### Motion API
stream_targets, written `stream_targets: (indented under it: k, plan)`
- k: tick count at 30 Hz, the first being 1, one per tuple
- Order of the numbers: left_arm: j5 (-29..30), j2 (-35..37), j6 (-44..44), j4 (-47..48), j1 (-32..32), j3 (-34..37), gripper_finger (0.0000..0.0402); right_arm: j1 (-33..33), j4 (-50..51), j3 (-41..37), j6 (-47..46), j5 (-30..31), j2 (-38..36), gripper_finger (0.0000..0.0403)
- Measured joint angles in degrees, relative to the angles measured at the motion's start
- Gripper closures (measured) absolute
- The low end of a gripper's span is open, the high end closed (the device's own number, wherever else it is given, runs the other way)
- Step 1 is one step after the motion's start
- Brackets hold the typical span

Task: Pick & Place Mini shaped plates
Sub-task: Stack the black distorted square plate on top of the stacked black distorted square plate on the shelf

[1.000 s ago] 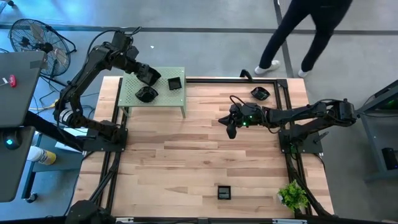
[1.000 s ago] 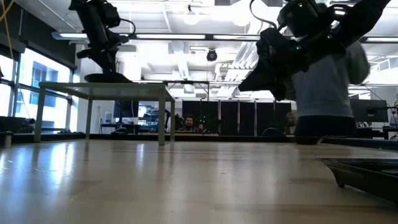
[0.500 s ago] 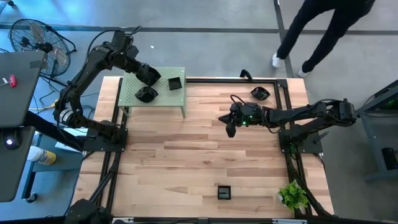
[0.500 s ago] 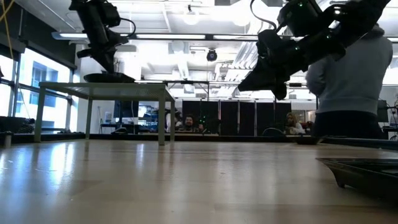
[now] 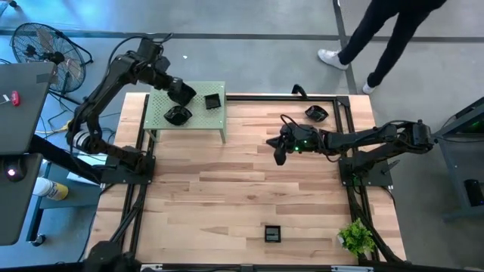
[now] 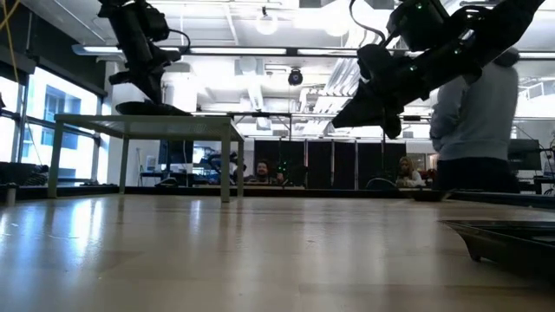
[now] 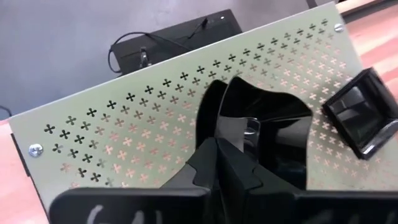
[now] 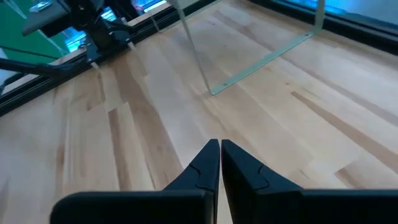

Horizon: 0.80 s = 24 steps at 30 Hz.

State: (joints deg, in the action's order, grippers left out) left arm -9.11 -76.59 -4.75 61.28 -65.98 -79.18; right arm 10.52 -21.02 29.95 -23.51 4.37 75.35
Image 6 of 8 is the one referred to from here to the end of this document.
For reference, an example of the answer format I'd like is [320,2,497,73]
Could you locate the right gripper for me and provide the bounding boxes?
[332,42,430,140]

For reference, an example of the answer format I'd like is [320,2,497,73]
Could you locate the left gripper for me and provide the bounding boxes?
[108,42,182,104]

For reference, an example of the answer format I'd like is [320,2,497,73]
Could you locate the black leaf shaped plate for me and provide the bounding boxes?
[114,100,193,117]
[407,188,452,203]

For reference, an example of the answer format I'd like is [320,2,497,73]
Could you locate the small black square plate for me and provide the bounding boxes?
[440,218,555,283]

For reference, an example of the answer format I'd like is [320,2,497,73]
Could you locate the green perforated metal rack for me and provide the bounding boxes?
[46,113,246,204]

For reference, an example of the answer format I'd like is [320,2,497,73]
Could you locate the black room divider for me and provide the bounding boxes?
[253,139,408,190]

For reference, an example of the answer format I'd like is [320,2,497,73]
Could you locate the black computer monitor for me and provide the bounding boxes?
[506,138,543,171]
[157,139,195,166]

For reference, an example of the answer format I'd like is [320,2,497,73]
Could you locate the person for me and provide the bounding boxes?
[395,155,428,188]
[428,47,521,194]
[244,159,285,186]

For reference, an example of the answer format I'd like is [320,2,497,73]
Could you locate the long overhead light bar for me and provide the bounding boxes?
[71,42,555,62]

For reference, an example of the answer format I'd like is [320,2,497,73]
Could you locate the black background rig frame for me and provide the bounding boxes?
[180,110,447,192]

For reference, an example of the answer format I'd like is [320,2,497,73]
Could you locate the white ring lamp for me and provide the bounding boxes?
[254,10,279,36]

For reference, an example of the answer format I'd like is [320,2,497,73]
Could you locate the black aluminium table frame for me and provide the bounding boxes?
[0,184,555,209]

